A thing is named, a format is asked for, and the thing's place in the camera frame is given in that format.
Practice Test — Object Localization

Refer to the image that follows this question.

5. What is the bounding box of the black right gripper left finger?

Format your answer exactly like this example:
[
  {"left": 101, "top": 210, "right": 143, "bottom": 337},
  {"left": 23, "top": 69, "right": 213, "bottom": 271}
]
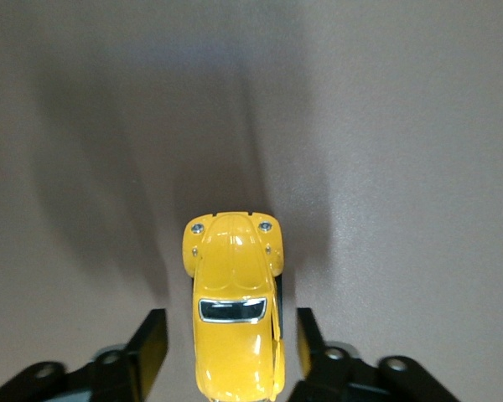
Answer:
[{"left": 0, "top": 308, "right": 169, "bottom": 402}]

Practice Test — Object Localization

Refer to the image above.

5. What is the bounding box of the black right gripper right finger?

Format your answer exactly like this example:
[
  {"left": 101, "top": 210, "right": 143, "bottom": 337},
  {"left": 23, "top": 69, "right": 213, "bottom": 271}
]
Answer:
[{"left": 291, "top": 307, "right": 481, "bottom": 402}]

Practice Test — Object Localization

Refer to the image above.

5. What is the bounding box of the yellow beetle toy car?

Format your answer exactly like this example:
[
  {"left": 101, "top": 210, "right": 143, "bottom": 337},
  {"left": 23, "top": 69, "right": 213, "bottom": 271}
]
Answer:
[{"left": 181, "top": 210, "right": 287, "bottom": 401}]

